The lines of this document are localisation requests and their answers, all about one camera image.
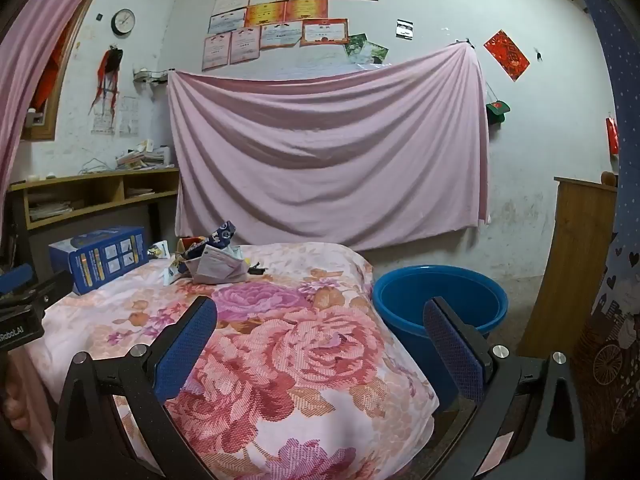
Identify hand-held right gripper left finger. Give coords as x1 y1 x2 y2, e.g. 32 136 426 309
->
52 296 218 480

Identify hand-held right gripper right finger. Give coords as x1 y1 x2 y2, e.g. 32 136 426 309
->
422 297 586 480

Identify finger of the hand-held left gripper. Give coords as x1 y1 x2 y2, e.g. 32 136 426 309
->
0 264 75 311

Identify blue plastic basin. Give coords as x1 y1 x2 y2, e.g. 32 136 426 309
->
372 266 510 401

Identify yellow white packet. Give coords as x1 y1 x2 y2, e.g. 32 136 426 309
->
165 255 188 286

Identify blue patterned wrapper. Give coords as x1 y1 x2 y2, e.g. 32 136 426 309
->
205 220 236 248

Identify person's left hand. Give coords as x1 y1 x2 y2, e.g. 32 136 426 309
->
0 394 28 433

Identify blue cardboard box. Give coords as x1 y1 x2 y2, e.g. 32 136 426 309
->
48 226 150 296

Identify floral blanket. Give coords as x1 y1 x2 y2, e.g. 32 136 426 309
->
25 242 441 480

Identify wooden headboard shelf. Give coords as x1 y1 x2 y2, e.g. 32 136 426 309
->
10 167 181 233

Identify wooden cabinet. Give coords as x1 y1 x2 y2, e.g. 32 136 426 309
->
517 176 618 361

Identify stack of papers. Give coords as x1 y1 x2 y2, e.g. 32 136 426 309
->
116 140 176 170

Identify red tassel ornament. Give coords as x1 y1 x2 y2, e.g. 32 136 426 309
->
89 47 123 116

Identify pink hanging sheet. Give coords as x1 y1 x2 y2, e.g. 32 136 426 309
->
167 42 493 252

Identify green hanging hat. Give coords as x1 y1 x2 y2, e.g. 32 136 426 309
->
486 101 512 126

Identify pale green photo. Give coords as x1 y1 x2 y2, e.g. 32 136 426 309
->
357 41 390 67

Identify white cable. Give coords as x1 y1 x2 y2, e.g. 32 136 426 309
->
80 157 118 176

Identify wooden window frame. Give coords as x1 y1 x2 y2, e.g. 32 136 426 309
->
20 0 91 142

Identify white wall calendar sheets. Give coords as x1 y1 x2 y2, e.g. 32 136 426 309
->
91 96 140 137

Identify small wall shelf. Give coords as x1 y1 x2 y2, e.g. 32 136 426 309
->
132 67 168 86

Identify round wall clock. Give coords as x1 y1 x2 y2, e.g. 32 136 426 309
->
111 8 136 37

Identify red wall poster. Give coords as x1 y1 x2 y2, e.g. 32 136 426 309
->
483 30 531 82

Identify group of wall certificates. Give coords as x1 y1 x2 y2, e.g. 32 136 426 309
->
201 0 379 72

